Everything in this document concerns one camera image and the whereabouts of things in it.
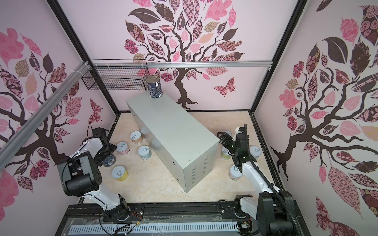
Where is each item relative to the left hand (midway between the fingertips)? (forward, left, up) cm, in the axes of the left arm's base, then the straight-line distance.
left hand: (107, 156), depth 89 cm
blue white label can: (-3, -2, -1) cm, 4 cm away
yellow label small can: (-11, -11, 0) cm, 16 cm away
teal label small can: (+3, -23, 0) cm, 23 cm away
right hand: (+8, -71, +12) cm, 73 cm away
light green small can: (+1, -73, +1) cm, 73 cm away
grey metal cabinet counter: (-12, -52, +29) cm, 61 cm away
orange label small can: (+14, -15, 0) cm, 20 cm away
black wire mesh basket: (+67, +10, +11) cm, 68 cm away
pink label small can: (+6, -7, -1) cm, 10 cm away
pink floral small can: (-11, -77, 0) cm, 78 cm away
